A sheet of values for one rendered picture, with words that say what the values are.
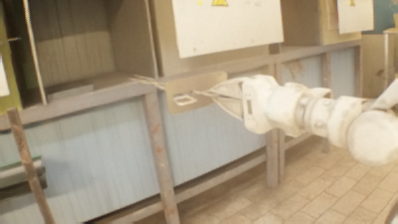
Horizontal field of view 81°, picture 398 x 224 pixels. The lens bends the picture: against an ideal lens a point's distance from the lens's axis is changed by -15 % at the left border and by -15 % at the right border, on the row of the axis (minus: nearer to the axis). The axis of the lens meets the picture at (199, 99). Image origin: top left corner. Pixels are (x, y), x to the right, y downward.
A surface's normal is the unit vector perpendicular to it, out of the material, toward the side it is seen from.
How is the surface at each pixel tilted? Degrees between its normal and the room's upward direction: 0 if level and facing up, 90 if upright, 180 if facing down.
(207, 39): 90
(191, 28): 90
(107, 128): 90
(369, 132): 86
